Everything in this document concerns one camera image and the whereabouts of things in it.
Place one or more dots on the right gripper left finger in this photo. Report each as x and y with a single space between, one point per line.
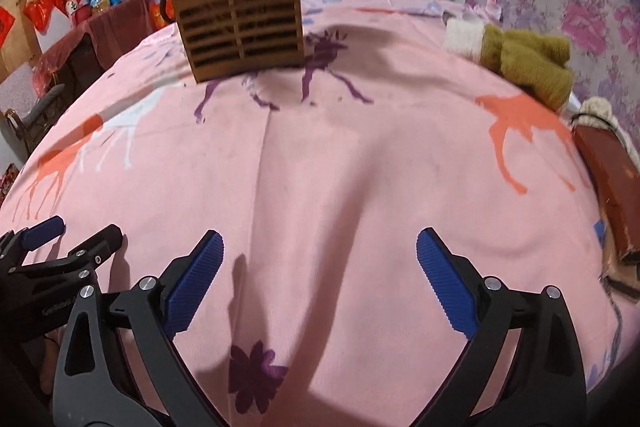
93 383

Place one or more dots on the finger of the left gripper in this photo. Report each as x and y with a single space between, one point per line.
15 246
80 263

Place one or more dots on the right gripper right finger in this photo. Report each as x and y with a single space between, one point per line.
545 384

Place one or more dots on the wooden armchair with cushion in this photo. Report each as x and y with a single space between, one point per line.
32 128

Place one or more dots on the red brown box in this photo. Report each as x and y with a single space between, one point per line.
617 182

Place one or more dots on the pink deer print tablecloth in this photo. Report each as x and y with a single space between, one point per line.
319 180

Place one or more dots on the wooden slatted utensil holder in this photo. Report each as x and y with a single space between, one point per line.
224 38

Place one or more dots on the olive green plush cloth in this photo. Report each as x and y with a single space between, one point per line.
536 64

